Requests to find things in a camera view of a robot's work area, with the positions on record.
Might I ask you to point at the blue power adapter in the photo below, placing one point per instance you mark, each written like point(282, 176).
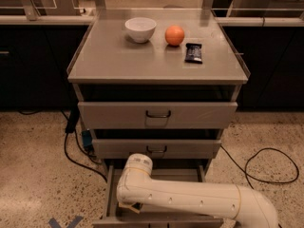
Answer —
point(87, 140)

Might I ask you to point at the middle grey drawer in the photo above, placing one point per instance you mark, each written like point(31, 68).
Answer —
point(157, 149)

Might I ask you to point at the dark blue snack bar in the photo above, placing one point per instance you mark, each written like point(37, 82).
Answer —
point(193, 53)

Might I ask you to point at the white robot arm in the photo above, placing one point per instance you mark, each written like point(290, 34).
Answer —
point(246, 206)

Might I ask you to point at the bottom grey open drawer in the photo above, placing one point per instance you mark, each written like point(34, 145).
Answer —
point(150, 216)

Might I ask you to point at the orange fruit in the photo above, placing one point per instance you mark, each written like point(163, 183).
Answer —
point(174, 35)

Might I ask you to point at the white bowl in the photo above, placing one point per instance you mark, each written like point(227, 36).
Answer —
point(140, 29)

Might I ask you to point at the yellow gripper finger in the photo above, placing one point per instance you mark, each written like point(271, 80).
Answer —
point(135, 207)

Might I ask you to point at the grey metal drawer cabinet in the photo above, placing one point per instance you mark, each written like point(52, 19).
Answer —
point(111, 67)

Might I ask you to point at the top grey drawer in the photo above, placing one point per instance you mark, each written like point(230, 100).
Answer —
point(174, 115)

